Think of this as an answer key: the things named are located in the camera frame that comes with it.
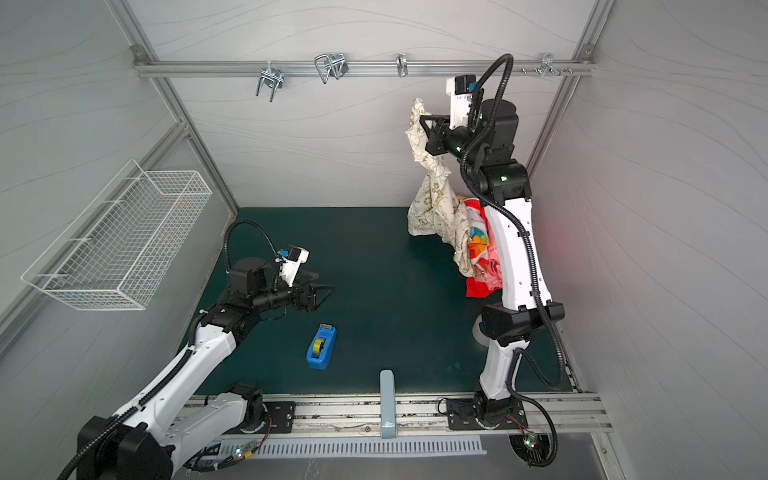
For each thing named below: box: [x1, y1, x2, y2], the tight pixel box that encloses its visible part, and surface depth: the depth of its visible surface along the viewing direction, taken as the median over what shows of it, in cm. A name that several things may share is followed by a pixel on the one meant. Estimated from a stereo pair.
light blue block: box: [380, 369, 397, 439], surface depth 75 cm
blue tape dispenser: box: [306, 324, 337, 370], surface depth 83 cm
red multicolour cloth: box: [464, 198, 503, 298], surface depth 87 cm
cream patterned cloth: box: [405, 98, 475, 277], surface depth 78 cm
